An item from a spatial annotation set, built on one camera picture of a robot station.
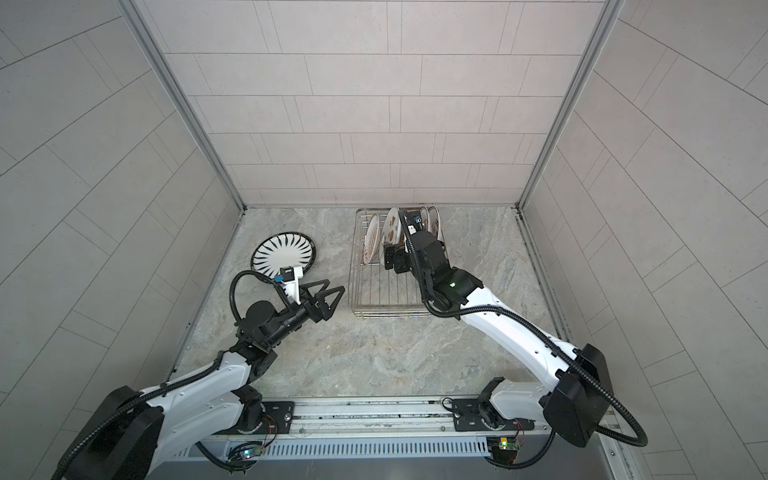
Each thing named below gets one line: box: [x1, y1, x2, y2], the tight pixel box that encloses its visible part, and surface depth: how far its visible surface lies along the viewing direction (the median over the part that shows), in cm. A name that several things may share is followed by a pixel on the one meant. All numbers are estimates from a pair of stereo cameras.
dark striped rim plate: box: [270, 232, 317, 259], surface depth 104 cm
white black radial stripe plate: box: [250, 232, 317, 279], surface depth 103 cm
